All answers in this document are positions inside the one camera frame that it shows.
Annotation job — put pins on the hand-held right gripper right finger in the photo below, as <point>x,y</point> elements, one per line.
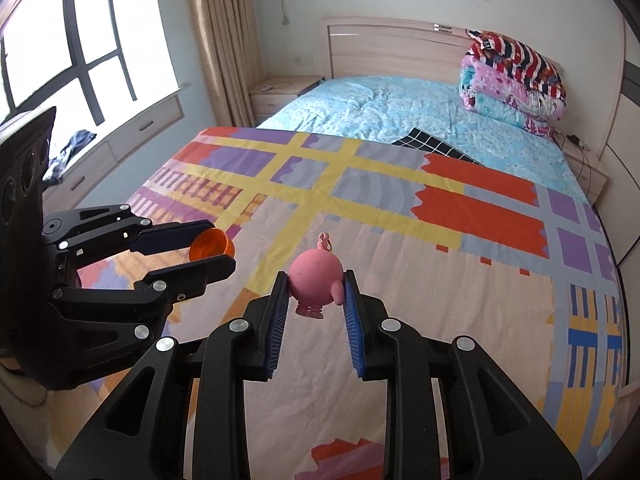
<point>354,330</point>

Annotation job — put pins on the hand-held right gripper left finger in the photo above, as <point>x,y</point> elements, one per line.
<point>277,330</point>

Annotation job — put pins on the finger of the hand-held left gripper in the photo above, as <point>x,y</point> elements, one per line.
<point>165,237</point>
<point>200,272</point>

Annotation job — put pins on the pink pig toy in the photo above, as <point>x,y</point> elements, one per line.
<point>315,275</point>

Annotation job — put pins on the colourful patterned blanket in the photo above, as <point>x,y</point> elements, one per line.
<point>400,285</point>

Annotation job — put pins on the dark blue clothes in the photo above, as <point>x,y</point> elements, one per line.
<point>75,145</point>

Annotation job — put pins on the bay window drawer cabinet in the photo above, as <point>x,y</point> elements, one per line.
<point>125,145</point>

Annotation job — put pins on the dark framed window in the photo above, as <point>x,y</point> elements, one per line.
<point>95,90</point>

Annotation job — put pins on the light wooden nightstand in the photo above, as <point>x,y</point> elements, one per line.
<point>597,175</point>
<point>272,102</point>

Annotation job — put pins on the black checkered cloth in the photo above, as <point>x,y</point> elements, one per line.
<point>435,145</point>

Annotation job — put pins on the beige curtain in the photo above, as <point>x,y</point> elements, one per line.
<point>225,35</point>

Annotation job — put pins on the light blue bed sheet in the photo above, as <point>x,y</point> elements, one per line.
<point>375,105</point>

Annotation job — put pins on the pink floral folded quilt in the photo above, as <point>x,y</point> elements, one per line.
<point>500,100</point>

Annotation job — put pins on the light wooden headboard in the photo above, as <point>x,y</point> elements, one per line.
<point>390,50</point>

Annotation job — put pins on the white grey sliding wardrobe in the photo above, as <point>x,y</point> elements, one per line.
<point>622,185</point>

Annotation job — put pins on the striped folded quilt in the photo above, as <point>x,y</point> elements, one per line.
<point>520,62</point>

